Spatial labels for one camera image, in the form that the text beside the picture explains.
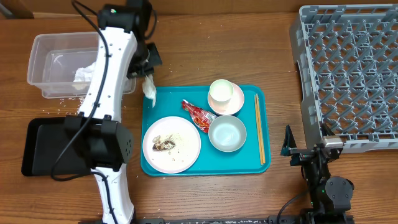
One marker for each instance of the red snack wrapper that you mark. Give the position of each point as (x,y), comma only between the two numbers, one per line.
(201,118)

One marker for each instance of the grey dishwasher rack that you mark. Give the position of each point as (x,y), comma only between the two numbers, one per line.
(347,61)

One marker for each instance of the large pink plate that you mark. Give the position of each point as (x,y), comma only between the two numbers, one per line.
(169,125)

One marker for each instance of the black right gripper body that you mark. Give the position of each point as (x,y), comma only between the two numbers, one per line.
(314,171)

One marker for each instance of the grey green bowl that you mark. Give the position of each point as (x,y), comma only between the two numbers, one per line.
(227,133)

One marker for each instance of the food scraps and rice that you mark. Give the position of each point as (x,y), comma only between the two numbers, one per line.
(169,146)

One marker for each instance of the light green cup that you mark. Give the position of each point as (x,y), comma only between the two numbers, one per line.
(221,91)

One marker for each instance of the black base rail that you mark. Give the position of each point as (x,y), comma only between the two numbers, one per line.
(217,221)

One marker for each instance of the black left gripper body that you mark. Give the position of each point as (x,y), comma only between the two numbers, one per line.
(146,56)

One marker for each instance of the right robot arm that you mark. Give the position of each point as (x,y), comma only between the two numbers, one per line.
(330,196)

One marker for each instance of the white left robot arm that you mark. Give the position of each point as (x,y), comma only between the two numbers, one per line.
(96,133)

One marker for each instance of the small pink saucer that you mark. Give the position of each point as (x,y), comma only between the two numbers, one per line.
(233,106)

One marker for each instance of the white tissue pile in bin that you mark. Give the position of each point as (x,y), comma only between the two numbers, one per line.
(83,75)

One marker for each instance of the black rectangular tray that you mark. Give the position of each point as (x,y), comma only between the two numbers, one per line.
(45,140)

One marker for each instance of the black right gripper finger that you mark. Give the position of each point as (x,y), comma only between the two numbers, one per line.
(326,131)
(289,143)

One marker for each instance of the teal serving tray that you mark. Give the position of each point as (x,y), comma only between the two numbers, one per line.
(210,160)

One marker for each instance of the clear plastic waste bin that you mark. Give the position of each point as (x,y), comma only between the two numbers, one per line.
(55,58)

